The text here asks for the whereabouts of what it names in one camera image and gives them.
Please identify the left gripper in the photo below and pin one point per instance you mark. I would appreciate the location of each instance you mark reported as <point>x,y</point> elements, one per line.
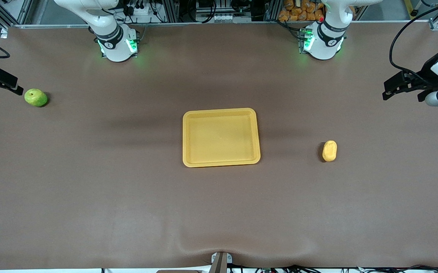
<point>424,75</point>

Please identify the green apple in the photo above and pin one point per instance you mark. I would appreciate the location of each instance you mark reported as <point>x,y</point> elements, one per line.
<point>36,98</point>

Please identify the yellow potato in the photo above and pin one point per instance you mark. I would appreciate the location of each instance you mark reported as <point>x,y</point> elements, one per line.
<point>329,151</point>

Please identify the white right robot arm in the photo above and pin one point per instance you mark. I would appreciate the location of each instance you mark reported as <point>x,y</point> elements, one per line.
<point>114,49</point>

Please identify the yellow plastic tray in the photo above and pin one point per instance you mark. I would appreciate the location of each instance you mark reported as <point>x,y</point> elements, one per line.
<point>222,138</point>

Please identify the yellow bar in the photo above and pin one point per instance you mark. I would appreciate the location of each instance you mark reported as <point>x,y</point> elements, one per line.
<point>409,5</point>

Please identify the orange items pile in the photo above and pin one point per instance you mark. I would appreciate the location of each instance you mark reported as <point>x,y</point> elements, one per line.
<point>298,11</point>

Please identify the white power strip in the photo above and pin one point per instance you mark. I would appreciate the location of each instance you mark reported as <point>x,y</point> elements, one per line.
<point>139,10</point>

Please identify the brown table mat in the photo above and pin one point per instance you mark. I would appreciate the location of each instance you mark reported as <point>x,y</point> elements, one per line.
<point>127,189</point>

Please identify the white connector block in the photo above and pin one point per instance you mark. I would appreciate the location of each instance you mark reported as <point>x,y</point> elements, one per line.
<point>226,18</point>

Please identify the silver table edge rail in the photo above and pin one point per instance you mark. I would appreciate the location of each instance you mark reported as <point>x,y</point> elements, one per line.
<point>203,24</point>

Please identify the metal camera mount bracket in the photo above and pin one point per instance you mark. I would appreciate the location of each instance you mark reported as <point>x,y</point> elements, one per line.
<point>220,263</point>

